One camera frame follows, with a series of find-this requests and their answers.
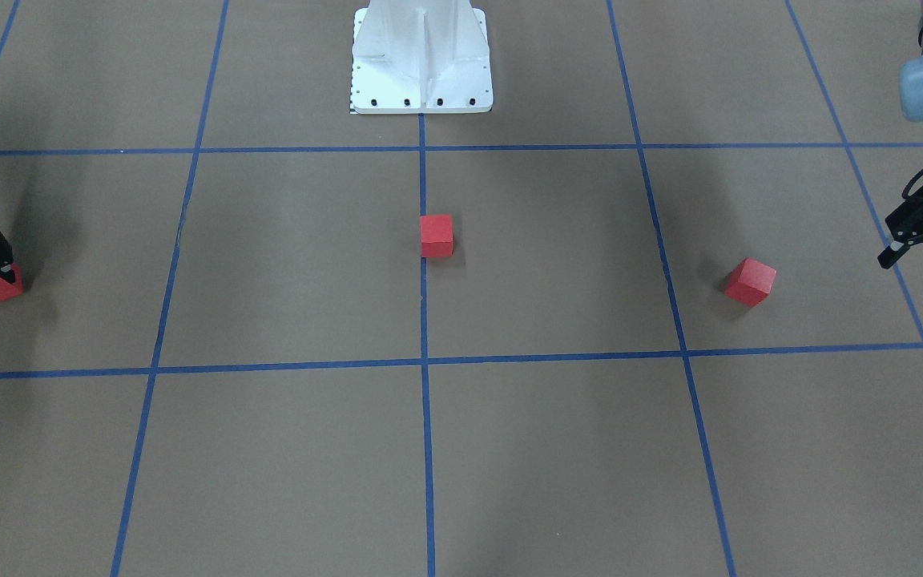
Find brown paper table mat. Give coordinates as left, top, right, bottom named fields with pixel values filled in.
left=0, top=1, right=923, bottom=576

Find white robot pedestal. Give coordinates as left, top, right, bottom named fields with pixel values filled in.
left=349, top=1, right=494, bottom=115

